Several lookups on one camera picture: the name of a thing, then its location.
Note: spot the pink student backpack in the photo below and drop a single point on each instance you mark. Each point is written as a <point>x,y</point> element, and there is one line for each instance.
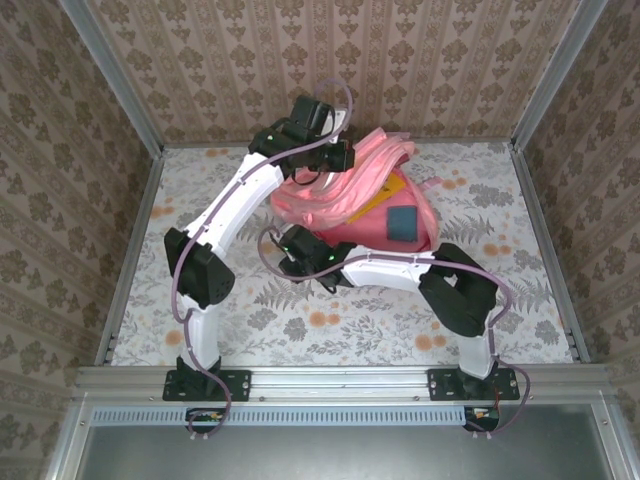
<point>360,170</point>

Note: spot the yellow paperback book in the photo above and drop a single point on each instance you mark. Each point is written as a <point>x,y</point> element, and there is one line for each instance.
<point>385,192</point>

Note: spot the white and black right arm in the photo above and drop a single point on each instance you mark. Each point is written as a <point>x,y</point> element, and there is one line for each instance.
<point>385,272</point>

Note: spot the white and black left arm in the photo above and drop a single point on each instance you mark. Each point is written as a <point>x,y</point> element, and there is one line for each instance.
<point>240,195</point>

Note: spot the white floral tablecloth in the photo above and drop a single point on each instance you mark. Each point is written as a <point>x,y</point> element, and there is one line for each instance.
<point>350,325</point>

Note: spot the small electronics board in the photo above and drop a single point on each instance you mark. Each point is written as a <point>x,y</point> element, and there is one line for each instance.
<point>482,416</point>
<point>206,417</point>

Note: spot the grey metal sheet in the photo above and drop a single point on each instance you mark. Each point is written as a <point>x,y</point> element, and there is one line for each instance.
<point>350,455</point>

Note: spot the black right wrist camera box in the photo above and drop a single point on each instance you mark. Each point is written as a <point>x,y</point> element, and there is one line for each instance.
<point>300,239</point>

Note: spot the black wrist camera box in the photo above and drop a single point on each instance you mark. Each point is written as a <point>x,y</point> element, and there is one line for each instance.
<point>312,114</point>
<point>300,239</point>

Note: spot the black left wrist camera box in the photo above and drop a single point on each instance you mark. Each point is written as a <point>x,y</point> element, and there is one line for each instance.
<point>312,114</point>

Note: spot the wide aluminium mounting rail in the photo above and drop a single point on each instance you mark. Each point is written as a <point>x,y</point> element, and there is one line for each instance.
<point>340,382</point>

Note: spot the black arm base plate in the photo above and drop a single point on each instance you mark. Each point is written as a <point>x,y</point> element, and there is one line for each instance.
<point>235,385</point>
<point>445,384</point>

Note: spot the aluminium frame side rail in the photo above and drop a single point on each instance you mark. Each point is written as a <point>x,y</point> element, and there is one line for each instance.
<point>550,250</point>
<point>130,260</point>

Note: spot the aluminium frame post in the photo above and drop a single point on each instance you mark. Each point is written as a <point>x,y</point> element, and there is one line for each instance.
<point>112,80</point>
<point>560,75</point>

